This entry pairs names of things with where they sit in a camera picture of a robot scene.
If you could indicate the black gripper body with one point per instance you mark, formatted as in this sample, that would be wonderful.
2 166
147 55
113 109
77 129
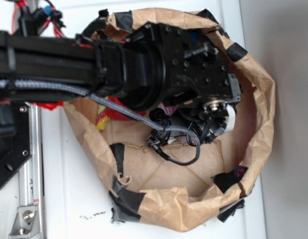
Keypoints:
184 85

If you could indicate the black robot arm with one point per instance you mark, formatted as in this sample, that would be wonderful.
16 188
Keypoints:
39 69

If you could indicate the blue rectangular block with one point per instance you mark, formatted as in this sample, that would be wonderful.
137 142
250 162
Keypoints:
194 35

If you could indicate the brown paper bag bin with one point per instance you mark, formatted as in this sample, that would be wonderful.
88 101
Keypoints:
147 189

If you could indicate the aluminium extrusion rail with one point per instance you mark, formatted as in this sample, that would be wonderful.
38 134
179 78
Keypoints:
30 175

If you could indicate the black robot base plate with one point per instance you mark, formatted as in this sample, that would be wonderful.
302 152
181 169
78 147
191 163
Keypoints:
14 139

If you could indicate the metal corner bracket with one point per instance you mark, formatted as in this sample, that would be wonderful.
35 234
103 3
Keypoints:
26 224

